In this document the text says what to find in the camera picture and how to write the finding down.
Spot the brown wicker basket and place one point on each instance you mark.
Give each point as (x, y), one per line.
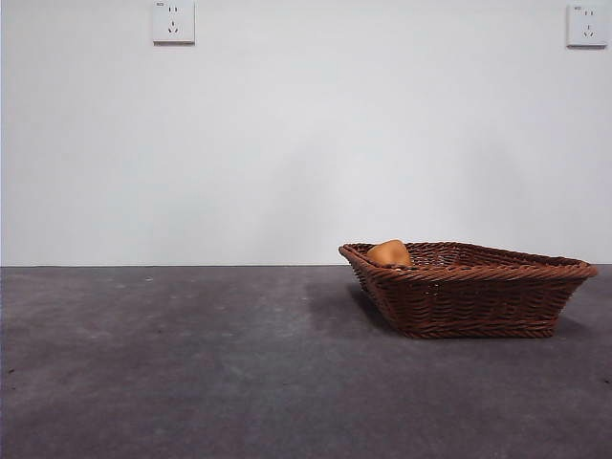
(468, 301)

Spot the brown potato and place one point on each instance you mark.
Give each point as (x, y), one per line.
(389, 253)

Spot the white wall socket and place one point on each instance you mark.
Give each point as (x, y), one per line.
(589, 26)
(173, 22)

